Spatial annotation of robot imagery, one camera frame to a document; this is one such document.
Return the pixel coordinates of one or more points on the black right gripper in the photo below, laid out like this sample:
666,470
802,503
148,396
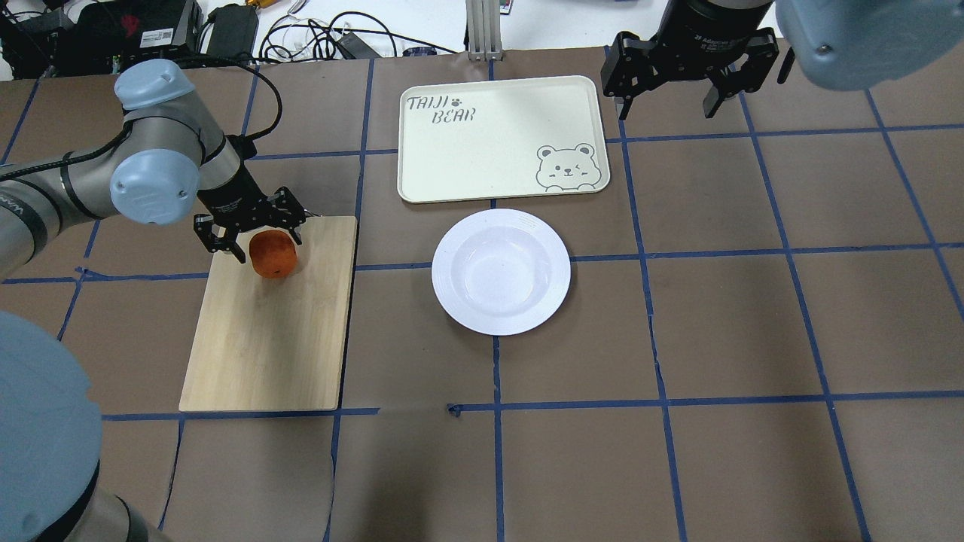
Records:
702,31

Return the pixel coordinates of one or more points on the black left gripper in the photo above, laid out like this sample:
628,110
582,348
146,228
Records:
233,197

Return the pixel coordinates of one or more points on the orange fruit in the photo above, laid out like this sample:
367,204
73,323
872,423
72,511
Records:
273,254

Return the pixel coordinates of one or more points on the white round plate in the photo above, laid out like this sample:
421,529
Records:
501,272

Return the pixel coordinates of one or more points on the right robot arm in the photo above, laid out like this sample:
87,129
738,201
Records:
838,45

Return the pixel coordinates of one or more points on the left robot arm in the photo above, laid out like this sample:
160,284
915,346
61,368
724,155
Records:
169,154

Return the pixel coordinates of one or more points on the cream bear tray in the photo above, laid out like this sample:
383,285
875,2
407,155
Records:
518,138

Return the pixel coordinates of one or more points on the bamboo cutting board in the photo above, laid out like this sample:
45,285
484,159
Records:
275,345

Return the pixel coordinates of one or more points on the aluminium frame post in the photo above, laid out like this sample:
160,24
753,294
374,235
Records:
484,30

